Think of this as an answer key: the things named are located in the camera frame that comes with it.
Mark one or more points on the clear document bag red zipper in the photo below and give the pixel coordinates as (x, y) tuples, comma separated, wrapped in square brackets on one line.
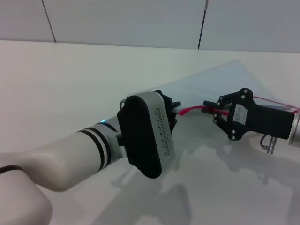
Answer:
[(211, 84)]

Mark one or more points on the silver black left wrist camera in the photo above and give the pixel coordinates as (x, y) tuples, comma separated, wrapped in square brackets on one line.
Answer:
[(143, 133)]

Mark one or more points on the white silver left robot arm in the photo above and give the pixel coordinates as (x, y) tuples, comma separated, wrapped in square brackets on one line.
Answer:
[(58, 161)]

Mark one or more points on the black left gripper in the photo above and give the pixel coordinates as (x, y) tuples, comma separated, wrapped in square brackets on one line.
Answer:
[(169, 105)]

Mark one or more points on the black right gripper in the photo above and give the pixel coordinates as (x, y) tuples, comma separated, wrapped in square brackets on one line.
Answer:
[(262, 119)]

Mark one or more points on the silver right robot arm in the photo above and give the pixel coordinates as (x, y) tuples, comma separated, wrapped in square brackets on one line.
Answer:
[(295, 130)]

